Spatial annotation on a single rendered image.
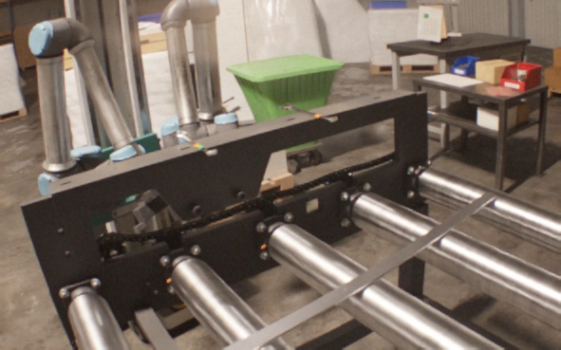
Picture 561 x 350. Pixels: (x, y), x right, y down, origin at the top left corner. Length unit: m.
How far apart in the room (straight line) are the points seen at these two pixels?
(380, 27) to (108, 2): 6.10
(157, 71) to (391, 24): 4.47
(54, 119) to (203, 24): 0.75
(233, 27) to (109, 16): 2.77
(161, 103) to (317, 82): 1.48
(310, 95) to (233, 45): 1.30
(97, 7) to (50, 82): 0.57
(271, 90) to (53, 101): 2.26
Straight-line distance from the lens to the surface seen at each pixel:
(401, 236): 1.37
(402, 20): 7.95
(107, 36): 2.32
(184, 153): 1.25
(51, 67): 1.85
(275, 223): 1.42
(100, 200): 1.21
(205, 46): 2.16
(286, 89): 3.85
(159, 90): 4.55
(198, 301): 1.14
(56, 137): 1.93
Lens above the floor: 1.55
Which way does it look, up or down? 21 degrees down
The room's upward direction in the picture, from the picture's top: 5 degrees counter-clockwise
